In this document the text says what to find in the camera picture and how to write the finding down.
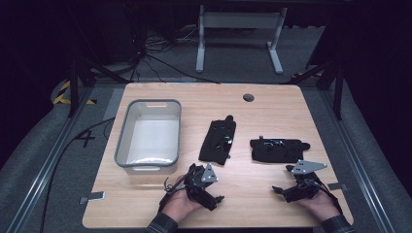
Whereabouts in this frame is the right hand-held gripper cable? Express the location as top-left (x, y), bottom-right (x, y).
top-left (309, 179), bottom-right (343, 216)

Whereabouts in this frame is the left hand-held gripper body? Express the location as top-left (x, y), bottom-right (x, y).
top-left (184, 163), bottom-right (219, 212)

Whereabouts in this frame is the yellow black hazard tape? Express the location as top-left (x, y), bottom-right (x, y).
top-left (52, 80), bottom-right (98, 106)

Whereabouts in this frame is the black glove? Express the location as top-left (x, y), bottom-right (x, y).
top-left (197, 115), bottom-right (237, 166)

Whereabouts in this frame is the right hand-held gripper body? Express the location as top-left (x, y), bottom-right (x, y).
top-left (283, 159), bottom-right (327, 204)

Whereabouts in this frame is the aluminium floor rail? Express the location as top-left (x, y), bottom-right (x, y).
top-left (318, 89), bottom-right (396, 233)
top-left (5, 86), bottom-right (95, 233)

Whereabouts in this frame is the white metal table frame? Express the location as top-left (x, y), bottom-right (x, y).
top-left (194, 4), bottom-right (289, 75)

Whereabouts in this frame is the bundle of black cables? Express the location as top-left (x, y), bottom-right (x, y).
top-left (128, 25), bottom-right (222, 84)

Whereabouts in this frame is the person's left hand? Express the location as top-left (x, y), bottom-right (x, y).
top-left (161, 176), bottom-right (202, 224)

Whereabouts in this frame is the black floor cable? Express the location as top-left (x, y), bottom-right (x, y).
top-left (38, 116), bottom-right (117, 233)

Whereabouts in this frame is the person's right hand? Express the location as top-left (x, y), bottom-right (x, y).
top-left (296, 189), bottom-right (341, 223)

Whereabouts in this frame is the left hand-held gripper cable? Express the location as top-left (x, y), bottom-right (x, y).
top-left (157, 168), bottom-right (196, 214)

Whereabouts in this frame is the white bin with grey rim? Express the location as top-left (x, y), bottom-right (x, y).
top-left (114, 98), bottom-right (183, 176)

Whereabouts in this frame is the black part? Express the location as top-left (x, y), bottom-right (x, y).
top-left (249, 135), bottom-right (311, 164)

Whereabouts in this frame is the grey tape piece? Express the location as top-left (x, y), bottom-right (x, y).
top-left (326, 183), bottom-right (350, 191)
top-left (79, 190), bottom-right (107, 205)

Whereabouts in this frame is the hand-held gripper cable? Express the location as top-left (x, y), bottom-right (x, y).
top-left (309, 179), bottom-right (343, 216)
top-left (157, 168), bottom-right (196, 214)

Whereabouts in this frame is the black metal stand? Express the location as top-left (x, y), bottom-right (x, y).
top-left (281, 60), bottom-right (345, 121)
top-left (67, 57), bottom-right (131, 118)

